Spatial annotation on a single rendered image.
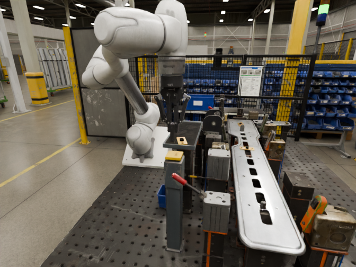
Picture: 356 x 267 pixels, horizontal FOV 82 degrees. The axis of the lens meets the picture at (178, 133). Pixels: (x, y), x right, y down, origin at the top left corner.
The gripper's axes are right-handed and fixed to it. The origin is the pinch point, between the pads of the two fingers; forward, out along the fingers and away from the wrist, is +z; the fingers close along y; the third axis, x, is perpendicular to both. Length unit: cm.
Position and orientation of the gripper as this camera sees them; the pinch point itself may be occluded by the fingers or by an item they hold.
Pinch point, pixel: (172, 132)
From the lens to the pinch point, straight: 76.0
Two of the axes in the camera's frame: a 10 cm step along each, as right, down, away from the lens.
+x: 2.0, -3.3, 9.2
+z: 0.1, 9.4, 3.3
